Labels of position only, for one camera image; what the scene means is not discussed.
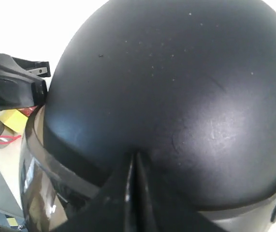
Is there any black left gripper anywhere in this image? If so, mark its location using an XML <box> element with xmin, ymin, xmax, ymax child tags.
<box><xmin>0</xmin><ymin>53</ymin><xmax>50</xmax><ymax>111</ymax></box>

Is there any yellow box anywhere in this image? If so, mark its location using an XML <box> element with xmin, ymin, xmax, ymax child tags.
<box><xmin>0</xmin><ymin>109</ymin><xmax>28</xmax><ymax>133</ymax></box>

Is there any black helmet with tinted visor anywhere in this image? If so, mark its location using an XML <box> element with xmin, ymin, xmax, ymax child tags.
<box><xmin>19</xmin><ymin>0</ymin><xmax>276</xmax><ymax>232</ymax></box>

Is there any red cable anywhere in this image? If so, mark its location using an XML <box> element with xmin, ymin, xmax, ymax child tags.
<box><xmin>0</xmin><ymin>129</ymin><xmax>22</xmax><ymax>148</ymax></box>

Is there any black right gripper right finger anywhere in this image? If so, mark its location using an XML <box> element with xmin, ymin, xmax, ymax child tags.
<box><xmin>128</xmin><ymin>153</ymin><xmax>222</xmax><ymax>232</ymax></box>

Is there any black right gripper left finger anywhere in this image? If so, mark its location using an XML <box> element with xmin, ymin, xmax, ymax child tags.
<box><xmin>54</xmin><ymin>154</ymin><xmax>136</xmax><ymax>232</ymax></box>

